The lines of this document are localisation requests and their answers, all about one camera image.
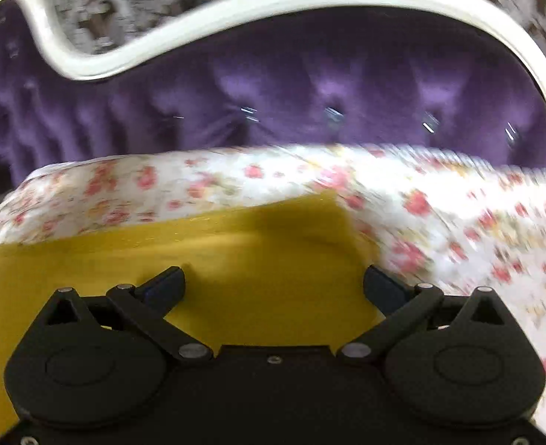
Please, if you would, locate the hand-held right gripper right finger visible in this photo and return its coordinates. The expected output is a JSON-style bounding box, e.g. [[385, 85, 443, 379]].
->
[[336, 266, 515, 365]]

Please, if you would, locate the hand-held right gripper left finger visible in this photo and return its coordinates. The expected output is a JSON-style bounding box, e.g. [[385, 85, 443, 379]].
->
[[36, 266, 214, 365]]

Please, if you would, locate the mustard yellow long-sleeve shirt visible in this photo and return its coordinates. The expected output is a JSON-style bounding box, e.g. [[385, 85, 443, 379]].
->
[[0, 190, 385, 433]]

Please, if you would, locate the floral printed blanket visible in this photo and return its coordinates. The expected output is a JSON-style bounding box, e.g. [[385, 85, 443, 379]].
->
[[0, 141, 546, 441]]

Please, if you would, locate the purple tufted white-framed sofa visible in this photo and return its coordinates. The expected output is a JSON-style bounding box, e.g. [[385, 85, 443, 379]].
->
[[0, 0, 546, 191]]

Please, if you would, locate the grey damask patterned curtain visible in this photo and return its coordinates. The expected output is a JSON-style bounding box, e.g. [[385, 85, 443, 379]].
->
[[0, 0, 546, 112]]

